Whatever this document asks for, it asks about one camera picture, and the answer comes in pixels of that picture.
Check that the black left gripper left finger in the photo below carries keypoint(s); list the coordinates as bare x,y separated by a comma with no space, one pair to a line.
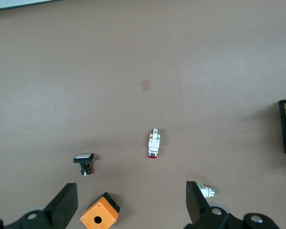
59,210

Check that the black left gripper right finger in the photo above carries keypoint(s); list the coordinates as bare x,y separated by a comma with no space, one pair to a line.
200,214

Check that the red push button white body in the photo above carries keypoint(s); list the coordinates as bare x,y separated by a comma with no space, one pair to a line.
154,143

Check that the black square white-faced push button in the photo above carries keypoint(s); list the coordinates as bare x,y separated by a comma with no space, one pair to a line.
84,158

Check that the white green connector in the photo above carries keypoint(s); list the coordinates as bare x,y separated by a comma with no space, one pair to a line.
208,191

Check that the small brown tape patch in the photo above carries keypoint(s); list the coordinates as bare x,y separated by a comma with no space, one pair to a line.
146,85

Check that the orange button enclosure box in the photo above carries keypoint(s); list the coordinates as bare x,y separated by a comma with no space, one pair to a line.
100,210

